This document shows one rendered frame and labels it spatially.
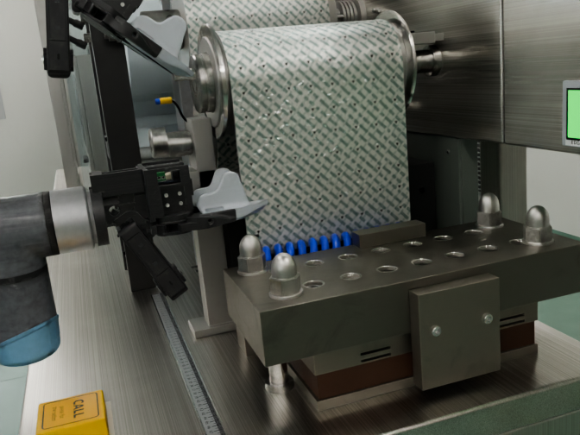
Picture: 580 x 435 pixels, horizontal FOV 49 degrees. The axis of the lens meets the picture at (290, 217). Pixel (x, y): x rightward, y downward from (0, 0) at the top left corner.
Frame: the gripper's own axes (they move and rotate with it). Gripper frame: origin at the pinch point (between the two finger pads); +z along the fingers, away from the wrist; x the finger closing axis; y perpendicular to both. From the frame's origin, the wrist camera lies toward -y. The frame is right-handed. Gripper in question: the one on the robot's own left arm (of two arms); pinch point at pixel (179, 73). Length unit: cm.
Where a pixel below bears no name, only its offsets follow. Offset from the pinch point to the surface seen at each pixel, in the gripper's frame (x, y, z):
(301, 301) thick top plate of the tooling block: -23.9, -14.4, 19.3
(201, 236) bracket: 3.4, -16.5, 14.7
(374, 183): -4.6, 2.3, 28.7
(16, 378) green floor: 211, -134, 38
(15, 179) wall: 551, -110, -5
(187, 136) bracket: 3.7, -5.9, 5.8
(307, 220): -4.7, -6.8, 23.4
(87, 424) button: -17.9, -37.2, 9.0
